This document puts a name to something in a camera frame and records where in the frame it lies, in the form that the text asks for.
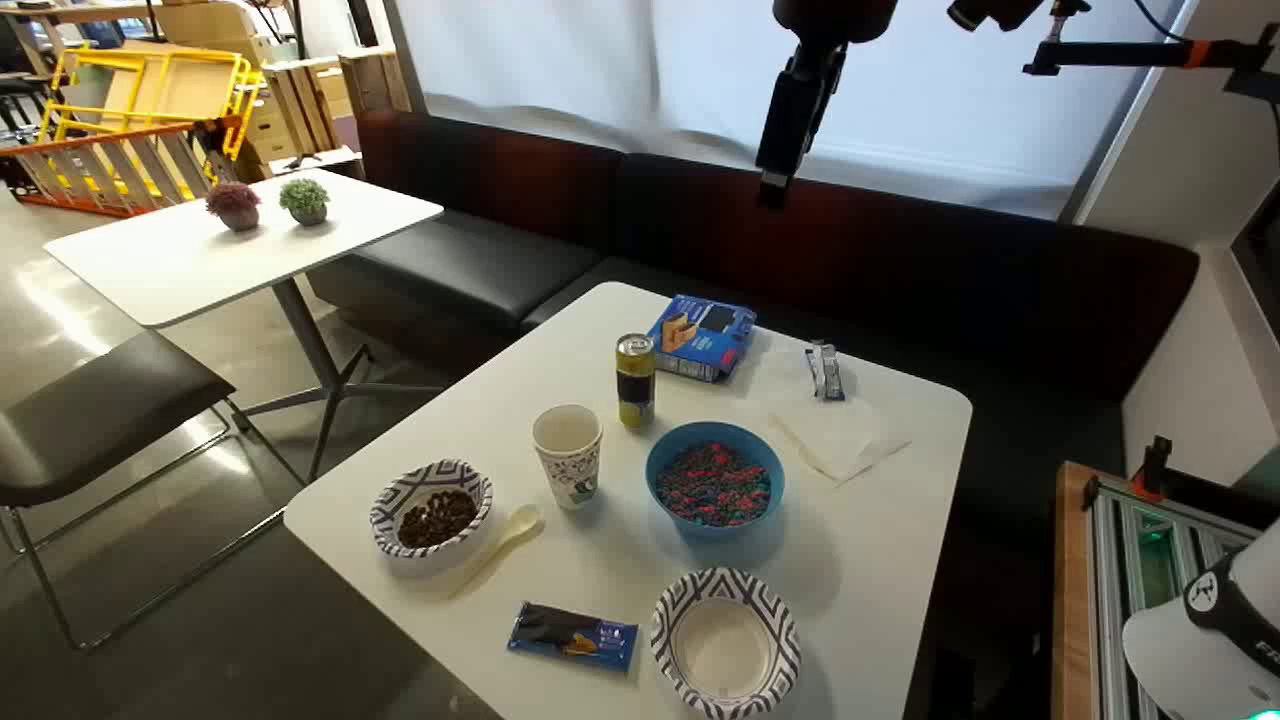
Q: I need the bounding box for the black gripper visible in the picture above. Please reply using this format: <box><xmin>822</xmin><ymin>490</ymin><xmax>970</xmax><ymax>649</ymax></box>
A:
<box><xmin>755</xmin><ymin>36</ymin><xmax>857</xmax><ymax>211</ymax></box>

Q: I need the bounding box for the blue chocolate bar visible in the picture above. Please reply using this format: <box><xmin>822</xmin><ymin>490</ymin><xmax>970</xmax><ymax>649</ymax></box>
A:
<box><xmin>505</xmin><ymin>600</ymin><xmax>639</xmax><ymax>678</ymax></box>

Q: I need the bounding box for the blue zigzag paper plate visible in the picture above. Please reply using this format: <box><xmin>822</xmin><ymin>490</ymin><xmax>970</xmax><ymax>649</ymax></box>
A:
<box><xmin>648</xmin><ymin>563</ymin><xmax>809</xmax><ymax>720</ymax></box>

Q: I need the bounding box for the blue cookie box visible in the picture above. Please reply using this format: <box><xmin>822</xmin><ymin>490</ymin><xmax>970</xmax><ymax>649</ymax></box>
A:
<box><xmin>646</xmin><ymin>292</ymin><xmax>762</xmax><ymax>385</ymax></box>

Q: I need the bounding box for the white window blind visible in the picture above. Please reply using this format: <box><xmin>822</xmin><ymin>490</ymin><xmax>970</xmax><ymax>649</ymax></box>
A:
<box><xmin>397</xmin><ymin>0</ymin><xmax>1191</xmax><ymax>226</ymax></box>

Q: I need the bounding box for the black yellow drink can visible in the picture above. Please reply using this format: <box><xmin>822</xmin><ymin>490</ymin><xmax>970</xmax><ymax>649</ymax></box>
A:
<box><xmin>611</xmin><ymin>330</ymin><xmax>661</xmax><ymax>434</ymax></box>

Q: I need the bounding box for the square white napkin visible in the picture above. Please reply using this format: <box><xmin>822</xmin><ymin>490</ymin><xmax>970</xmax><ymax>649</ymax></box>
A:
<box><xmin>767</xmin><ymin>394</ymin><xmax>913</xmax><ymax>485</ymax></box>

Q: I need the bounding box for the blue bowl colourful candy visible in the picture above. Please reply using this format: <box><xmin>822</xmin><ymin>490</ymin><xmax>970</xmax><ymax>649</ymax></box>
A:
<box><xmin>646</xmin><ymin>422</ymin><xmax>788</xmax><ymax>546</ymax></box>

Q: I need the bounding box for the black upholstered bench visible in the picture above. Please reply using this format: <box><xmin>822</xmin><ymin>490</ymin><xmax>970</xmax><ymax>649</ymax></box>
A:
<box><xmin>310</xmin><ymin>107</ymin><xmax>1204</xmax><ymax>575</ymax></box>

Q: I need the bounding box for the printed white paper cup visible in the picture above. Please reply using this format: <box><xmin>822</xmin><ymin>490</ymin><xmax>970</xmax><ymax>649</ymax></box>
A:
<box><xmin>527</xmin><ymin>400</ymin><xmax>610</xmax><ymax>517</ymax></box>

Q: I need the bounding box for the cream plastic spoon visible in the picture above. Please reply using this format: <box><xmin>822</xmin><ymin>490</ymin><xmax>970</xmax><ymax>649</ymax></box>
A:
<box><xmin>457</xmin><ymin>501</ymin><xmax>549</xmax><ymax>563</ymax></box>

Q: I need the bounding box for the patterned paper bowl brown food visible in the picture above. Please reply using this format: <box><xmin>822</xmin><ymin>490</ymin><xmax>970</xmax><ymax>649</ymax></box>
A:
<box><xmin>368</xmin><ymin>457</ymin><xmax>500</xmax><ymax>575</ymax></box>

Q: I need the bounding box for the wooden drawer cabinet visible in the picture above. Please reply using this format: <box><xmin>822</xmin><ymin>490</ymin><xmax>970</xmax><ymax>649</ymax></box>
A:
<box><xmin>243</xmin><ymin>52</ymin><xmax>405</xmax><ymax>173</ymax></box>

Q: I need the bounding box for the wooden framed metal cabinet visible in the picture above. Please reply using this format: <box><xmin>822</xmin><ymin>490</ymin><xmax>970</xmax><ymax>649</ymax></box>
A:
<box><xmin>1047</xmin><ymin>457</ymin><xmax>1266</xmax><ymax>720</ymax></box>

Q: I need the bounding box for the dark red ball plant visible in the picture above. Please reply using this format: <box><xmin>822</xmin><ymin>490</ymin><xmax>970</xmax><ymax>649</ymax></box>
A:
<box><xmin>204</xmin><ymin>178</ymin><xmax>265</xmax><ymax>235</ymax></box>

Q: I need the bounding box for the white side table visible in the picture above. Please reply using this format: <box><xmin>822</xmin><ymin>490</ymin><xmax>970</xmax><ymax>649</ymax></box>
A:
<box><xmin>41</xmin><ymin>169</ymin><xmax>447</xmax><ymax>485</ymax></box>

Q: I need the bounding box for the white black cap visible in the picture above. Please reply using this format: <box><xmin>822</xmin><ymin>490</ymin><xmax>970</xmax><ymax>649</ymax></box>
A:
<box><xmin>1119</xmin><ymin>517</ymin><xmax>1280</xmax><ymax>720</ymax></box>

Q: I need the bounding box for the yellow metal rack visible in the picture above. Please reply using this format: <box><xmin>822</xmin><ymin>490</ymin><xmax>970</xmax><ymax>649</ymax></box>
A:
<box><xmin>36</xmin><ymin>39</ymin><xmax>274</xmax><ymax>166</ymax></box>

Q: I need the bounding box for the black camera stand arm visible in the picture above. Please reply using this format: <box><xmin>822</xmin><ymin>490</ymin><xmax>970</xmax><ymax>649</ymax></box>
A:
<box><xmin>1021</xmin><ymin>0</ymin><xmax>1280</xmax><ymax>103</ymax></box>

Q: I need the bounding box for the black bracket with red part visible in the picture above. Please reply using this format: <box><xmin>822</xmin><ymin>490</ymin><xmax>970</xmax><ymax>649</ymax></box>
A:
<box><xmin>1128</xmin><ymin>435</ymin><xmax>1280</xmax><ymax>532</ymax></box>

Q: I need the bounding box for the orange slatted frame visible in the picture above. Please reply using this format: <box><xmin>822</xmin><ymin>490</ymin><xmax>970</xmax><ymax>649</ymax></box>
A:
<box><xmin>0</xmin><ymin>120</ymin><xmax>224</xmax><ymax>222</ymax></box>

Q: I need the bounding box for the black metal frame chair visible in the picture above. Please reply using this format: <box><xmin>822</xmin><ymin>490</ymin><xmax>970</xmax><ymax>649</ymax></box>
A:
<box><xmin>0</xmin><ymin>330</ymin><xmax>310</xmax><ymax>655</ymax></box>

